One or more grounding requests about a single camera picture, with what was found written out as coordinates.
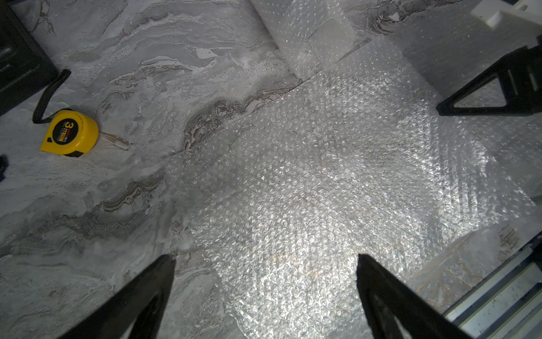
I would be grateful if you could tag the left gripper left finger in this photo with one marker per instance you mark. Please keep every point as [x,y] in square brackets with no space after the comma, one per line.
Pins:
[138,307]

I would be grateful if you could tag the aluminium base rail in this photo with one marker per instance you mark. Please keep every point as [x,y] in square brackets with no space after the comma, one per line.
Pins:
[507,303]

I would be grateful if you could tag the black plastic tool case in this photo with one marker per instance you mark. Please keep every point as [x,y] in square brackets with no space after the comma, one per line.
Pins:
[25,68]

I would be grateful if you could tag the clear bubble wrap sheet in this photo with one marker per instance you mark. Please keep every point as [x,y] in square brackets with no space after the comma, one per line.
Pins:
[284,200]
[457,140]

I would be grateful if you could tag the yellow tape measure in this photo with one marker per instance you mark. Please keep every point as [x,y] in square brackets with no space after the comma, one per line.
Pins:
[71,134]

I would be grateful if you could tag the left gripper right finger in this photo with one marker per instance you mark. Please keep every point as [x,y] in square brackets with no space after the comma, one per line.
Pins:
[390,306]

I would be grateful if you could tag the bubble wrap roll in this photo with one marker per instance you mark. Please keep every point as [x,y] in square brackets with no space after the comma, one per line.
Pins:
[311,35]

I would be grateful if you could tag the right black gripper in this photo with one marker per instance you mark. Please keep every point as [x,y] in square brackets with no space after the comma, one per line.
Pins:
[509,87]

